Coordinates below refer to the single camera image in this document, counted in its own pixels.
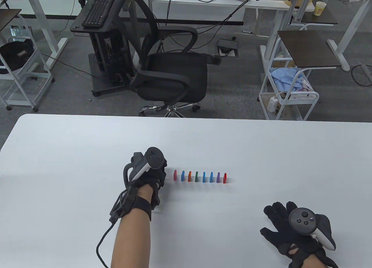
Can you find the person's right hand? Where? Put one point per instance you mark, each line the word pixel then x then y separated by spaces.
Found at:
pixel 277 223

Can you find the person's left hand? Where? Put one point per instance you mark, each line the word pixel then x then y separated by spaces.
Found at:
pixel 157 178

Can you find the grey white handheld controller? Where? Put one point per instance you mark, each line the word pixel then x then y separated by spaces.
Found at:
pixel 154 157
pixel 302 221

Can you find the black office chair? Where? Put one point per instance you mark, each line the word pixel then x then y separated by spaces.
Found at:
pixel 174 73

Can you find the white power strip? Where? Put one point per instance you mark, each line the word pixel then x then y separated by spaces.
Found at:
pixel 272 104

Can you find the white rolling utility cart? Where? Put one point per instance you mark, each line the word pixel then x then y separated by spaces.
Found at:
pixel 35 73
pixel 312 97

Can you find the black rolling computer stand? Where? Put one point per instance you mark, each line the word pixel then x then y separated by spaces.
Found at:
pixel 101 44

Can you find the light blue cloth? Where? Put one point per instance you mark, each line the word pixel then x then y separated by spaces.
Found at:
pixel 286 77

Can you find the grey floor power box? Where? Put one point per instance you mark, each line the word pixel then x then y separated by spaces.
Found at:
pixel 228 44

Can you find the cardboard box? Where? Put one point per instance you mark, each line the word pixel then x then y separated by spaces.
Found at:
pixel 284 64

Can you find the black keyboard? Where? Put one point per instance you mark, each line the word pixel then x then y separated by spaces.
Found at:
pixel 97 11

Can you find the dark brown side table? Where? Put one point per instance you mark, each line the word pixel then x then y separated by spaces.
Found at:
pixel 311 48
pixel 319 19
pixel 8 18

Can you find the black bag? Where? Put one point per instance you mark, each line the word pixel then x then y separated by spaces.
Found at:
pixel 16 54

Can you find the clear plastic packet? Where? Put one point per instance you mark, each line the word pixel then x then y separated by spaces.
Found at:
pixel 19 32

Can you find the yellow white paper cup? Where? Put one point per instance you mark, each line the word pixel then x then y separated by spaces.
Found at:
pixel 319 9

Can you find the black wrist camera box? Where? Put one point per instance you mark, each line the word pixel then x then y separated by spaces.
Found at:
pixel 120 204

